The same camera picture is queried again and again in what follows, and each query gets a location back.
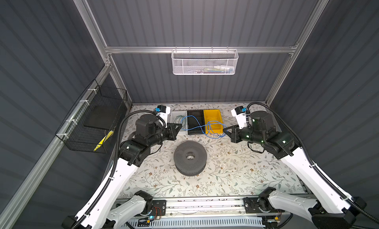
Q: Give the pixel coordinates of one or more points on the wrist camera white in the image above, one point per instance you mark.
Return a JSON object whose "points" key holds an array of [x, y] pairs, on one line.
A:
{"points": [[242, 116], [163, 111]]}

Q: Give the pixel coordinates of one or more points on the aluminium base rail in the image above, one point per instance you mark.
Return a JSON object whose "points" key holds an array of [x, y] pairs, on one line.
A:
{"points": [[204, 206]]}

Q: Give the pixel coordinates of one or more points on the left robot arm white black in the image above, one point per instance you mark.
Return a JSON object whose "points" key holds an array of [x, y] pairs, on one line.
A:
{"points": [[128, 157]]}

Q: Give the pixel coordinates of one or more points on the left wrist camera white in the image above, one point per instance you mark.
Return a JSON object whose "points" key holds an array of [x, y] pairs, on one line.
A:
{"points": [[163, 111]]}

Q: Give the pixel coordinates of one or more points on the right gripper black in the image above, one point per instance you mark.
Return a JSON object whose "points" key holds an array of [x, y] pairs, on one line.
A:
{"points": [[234, 134]]}

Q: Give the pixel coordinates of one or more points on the white vented strip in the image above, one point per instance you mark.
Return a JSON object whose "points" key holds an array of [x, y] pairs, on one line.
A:
{"points": [[200, 222]]}

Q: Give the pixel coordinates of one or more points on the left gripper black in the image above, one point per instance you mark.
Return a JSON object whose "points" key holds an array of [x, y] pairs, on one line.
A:
{"points": [[171, 131]]}

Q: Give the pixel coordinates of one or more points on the black plastic bin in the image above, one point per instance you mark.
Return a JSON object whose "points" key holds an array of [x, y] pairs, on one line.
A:
{"points": [[196, 122]]}

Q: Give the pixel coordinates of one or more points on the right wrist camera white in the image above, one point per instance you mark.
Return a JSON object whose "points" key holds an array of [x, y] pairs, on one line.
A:
{"points": [[242, 116]]}

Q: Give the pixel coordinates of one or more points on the black wire basket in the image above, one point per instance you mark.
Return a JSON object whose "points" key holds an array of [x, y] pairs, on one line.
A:
{"points": [[77, 137]]}

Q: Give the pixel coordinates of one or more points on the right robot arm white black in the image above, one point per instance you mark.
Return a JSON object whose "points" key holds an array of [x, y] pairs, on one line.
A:
{"points": [[331, 208]]}

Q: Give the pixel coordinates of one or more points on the yellow plastic bin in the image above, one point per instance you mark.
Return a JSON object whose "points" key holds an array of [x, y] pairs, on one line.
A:
{"points": [[214, 122]]}

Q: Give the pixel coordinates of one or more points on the white wire mesh basket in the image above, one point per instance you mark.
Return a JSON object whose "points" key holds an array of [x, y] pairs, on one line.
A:
{"points": [[204, 62]]}

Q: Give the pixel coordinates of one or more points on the grey perforated spool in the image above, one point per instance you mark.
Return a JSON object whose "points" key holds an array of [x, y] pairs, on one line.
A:
{"points": [[190, 158]]}

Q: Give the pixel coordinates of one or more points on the black pad in basket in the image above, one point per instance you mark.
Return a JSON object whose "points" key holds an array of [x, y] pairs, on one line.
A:
{"points": [[101, 117]]}

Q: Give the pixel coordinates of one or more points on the white plastic bin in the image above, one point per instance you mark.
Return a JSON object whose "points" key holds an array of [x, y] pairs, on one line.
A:
{"points": [[179, 116]]}

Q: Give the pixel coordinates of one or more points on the yellow black item in basket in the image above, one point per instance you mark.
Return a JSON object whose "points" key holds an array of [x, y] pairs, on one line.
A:
{"points": [[101, 143]]}

